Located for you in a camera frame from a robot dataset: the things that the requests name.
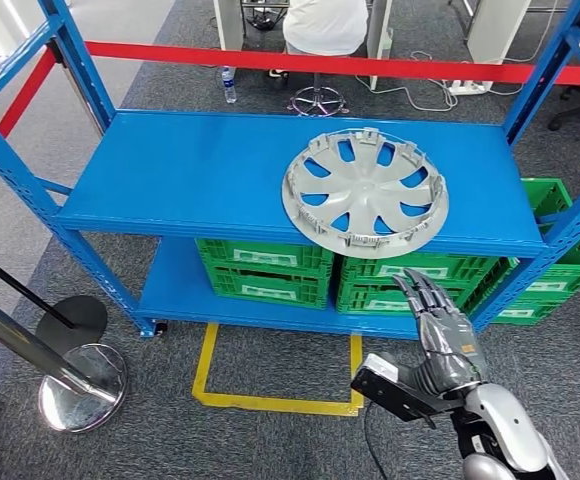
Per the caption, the long red barrier belt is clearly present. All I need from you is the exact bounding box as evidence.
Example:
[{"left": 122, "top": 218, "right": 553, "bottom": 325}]
[{"left": 85, "top": 40, "right": 580, "bottom": 87}]

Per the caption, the yellow floor tape square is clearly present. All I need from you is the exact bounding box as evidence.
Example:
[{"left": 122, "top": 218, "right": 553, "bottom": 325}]
[{"left": 191, "top": 323, "right": 365, "bottom": 419}]

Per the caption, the white cable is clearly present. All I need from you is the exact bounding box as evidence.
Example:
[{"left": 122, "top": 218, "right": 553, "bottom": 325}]
[{"left": 355, "top": 51, "right": 458, "bottom": 113}]

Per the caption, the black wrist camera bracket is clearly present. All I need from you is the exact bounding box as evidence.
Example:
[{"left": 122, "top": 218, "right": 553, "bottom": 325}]
[{"left": 350, "top": 367, "right": 466, "bottom": 432}]

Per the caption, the person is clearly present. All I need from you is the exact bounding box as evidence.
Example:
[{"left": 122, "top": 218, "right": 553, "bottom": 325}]
[{"left": 269, "top": 0, "right": 369, "bottom": 81}]

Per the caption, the clear plastic water bottle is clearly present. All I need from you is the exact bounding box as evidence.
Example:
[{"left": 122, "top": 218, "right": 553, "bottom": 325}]
[{"left": 221, "top": 66, "right": 237, "bottom": 105}]

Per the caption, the white power strip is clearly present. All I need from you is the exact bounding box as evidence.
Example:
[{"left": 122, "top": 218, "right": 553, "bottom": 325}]
[{"left": 447, "top": 79, "right": 494, "bottom": 96}]

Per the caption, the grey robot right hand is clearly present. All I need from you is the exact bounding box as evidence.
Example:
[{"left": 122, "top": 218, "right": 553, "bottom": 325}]
[{"left": 392, "top": 268, "right": 491, "bottom": 393}]

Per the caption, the blue metal shelf rack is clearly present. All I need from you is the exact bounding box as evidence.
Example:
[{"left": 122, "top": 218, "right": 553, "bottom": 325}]
[{"left": 0, "top": 0, "right": 580, "bottom": 340}]

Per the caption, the grey plastic wheel hubcap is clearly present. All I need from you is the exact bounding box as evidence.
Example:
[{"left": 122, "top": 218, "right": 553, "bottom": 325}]
[{"left": 281, "top": 127, "right": 449, "bottom": 260}]

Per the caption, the black stanchion post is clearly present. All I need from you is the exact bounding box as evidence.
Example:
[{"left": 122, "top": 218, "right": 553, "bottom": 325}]
[{"left": 0, "top": 245, "right": 108, "bottom": 357}]

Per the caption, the chrome stanchion post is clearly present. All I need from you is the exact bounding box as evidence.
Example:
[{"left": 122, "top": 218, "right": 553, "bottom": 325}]
[
  {"left": 45, "top": 38, "right": 105, "bottom": 137},
  {"left": 0, "top": 286, "right": 128, "bottom": 434}
]

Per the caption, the white desk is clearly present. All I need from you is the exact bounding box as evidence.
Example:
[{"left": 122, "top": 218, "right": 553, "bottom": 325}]
[
  {"left": 213, "top": 0, "right": 393, "bottom": 92},
  {"left": 464, "top": 0, "right": 532, "bottom": 85}
]

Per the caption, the black stool chrome base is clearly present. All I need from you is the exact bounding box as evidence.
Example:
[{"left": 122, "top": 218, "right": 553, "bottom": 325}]
[{"left": 287, "top": 71, "right": 350, "bottom": 119}]

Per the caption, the black cable bundle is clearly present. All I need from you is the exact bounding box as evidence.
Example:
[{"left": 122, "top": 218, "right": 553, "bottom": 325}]
[{"left": 242, "top": 0, "right": 291, "bottom": 31}]

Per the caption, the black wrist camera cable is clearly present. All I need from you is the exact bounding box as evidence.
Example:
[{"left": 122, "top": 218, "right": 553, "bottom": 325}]
[{"left": 363, "top": 400, "right": 389, "bottom": 480}]

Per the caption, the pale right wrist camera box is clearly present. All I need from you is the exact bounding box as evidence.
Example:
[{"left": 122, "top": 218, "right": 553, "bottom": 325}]
[{"left": 362, "top": 352, "right": 401, "bottom": 387}]

